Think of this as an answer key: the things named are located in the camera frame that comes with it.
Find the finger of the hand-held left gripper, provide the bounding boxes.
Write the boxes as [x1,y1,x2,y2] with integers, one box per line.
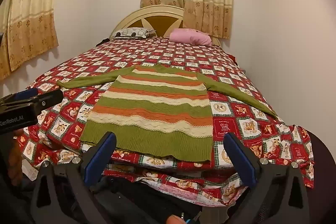
[0,88,39,107]
[34,89,65,110]

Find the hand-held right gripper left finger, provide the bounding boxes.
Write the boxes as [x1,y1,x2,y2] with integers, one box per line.
[30,132,117,224]

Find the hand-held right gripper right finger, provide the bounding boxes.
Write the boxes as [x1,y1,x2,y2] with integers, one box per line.
[223,132,311,224]

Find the green orange striped knit sweater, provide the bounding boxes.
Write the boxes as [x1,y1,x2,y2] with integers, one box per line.
[56,64,279,163]

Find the person's right hand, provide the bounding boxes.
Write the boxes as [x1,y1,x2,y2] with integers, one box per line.
[166,215,186,224]

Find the red printed bear blanket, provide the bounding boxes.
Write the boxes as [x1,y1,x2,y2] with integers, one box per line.
[13,36,315,207]

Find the person's dark trousers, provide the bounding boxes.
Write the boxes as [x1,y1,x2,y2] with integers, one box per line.
[89,178,210,224]

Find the beige floral side curtain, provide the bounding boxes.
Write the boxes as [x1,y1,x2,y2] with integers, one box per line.
[0,0,60,81]

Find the white patterned pillow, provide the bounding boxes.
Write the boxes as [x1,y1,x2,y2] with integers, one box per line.
[110,27,158,40]

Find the cream wooden headboard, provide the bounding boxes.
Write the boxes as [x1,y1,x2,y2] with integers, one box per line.
[112,5,221,46]

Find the pink pillow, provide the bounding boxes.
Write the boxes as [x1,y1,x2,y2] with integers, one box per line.
[169,28,213,47]

